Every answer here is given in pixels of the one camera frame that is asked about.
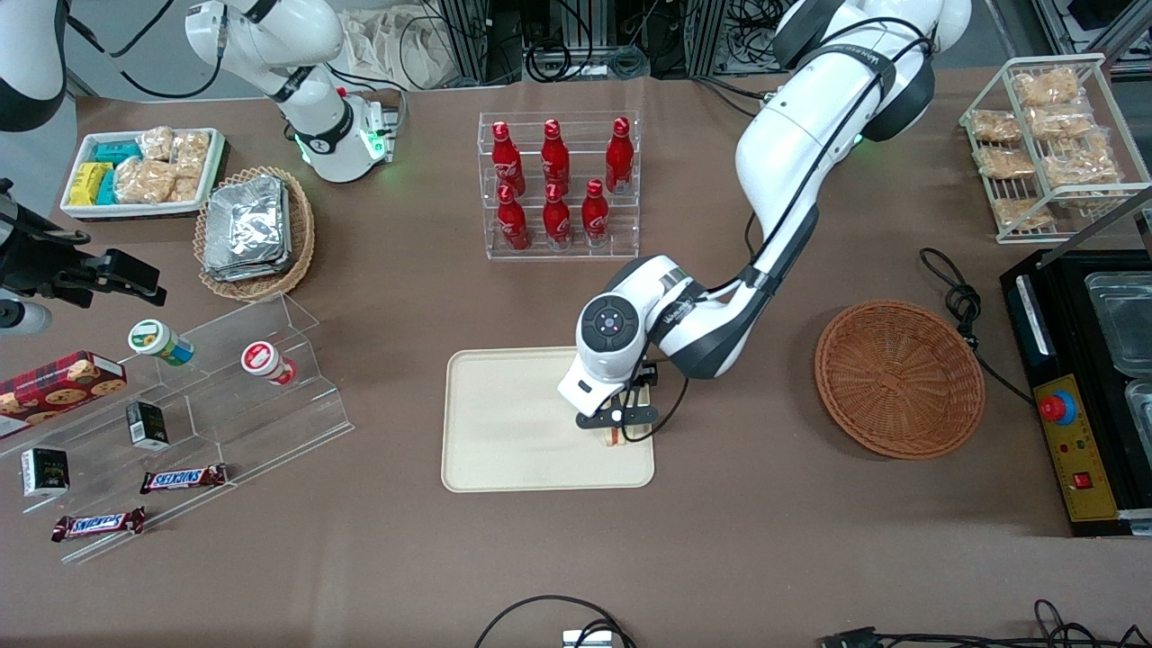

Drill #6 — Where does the red lid cup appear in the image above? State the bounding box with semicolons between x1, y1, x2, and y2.
240;341;298;387

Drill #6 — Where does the yellow snack packet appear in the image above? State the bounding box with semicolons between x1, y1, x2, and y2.
68;162;113;206

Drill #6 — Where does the thin black cable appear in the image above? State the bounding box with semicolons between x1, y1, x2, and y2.
873;598;1152;648

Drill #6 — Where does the black looped cable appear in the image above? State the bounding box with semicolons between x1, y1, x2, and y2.
474;595;635;648

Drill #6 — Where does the aluminium frame rack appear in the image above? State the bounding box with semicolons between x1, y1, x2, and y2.
436;0;730;86

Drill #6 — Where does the small clear plastic container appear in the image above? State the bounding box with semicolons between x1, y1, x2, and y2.
1125;378;1152;442

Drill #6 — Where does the red cola bottle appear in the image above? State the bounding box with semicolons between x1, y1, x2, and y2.
543;183;572;248
491;121;526;195
541;119;572;195
605;117;635;195
581;179;610;246
496;184;530;251

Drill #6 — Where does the small black box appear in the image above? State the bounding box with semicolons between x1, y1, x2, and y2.
125;400;170;451
21;447;71;499

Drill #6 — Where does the large clear plastic container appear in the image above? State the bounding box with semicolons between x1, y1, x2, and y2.
1084;272;1152;377

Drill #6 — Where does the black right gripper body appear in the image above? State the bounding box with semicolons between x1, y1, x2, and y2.
0;202;68;300

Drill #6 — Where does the round brown wicker basket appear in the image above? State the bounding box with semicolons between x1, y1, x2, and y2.
814;299;986;461

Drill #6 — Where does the red cookie box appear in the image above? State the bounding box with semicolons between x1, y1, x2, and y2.
0;351;128;440

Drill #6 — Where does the silver foil packet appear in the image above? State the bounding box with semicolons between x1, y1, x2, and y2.
205;175;287;271
202;180;294;283

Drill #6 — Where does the cream plastic tray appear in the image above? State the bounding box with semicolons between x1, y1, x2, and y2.
441;344;655;493

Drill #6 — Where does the grey metal bar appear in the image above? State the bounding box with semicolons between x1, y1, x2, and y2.
1060;184;1152;246

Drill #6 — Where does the green lid cup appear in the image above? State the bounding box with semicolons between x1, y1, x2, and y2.
127;319;195;367

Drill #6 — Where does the white rectangular snack tray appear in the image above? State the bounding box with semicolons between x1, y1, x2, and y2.
60;128;228;221

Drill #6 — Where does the oval light wicker basket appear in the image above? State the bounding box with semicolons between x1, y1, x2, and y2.
194;166;316;302

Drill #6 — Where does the cream cloth bag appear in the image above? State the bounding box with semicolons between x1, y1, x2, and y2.
342;7;451;91

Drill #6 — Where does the white wire rack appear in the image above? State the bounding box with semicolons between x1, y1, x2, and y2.
958;54;1152;246

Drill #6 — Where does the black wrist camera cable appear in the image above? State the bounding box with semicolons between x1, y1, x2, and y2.
621;18;937;444

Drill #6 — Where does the snickers chocolate bar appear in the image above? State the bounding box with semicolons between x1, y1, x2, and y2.
139;463;229;495
50;507;147;543

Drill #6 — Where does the black box with yellow panel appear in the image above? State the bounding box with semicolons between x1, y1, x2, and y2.
1001;247;1152;538

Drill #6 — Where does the black left camera mount bracket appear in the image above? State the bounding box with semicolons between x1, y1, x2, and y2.
628;362;660;410

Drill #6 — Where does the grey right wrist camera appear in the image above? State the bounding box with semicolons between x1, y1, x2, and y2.
0;300;52;336

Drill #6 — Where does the clear acrylic stepped stand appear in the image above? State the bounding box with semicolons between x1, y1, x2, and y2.
0;292;355;565

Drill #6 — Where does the clear bag of brown snacks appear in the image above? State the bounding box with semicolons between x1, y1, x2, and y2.
1029;103;1094;140
1012;67;1081;107
1039;130;1121;185
993;196;1054;230
970;110;1024;145
975;146;1036;181

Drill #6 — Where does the clear acrylic bottle rack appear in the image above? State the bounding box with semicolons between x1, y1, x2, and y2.
478;111;641;262

